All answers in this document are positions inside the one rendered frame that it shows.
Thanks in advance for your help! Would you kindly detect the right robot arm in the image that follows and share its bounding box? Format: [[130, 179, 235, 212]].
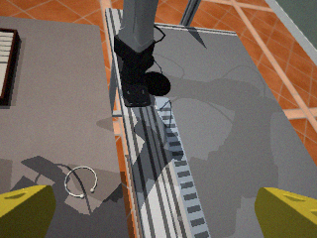
[[114, 0, 159, 107]]

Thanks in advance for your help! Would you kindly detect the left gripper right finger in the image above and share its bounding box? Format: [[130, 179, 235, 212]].
[[255, 187, 317, 238]]

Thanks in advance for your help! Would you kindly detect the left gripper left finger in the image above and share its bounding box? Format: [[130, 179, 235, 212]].
[[0, 185, 56, 238]]

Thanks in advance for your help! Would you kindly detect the grey slotted aluminium crossbar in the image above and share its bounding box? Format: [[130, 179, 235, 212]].
[[105, 8, 176, 238]]

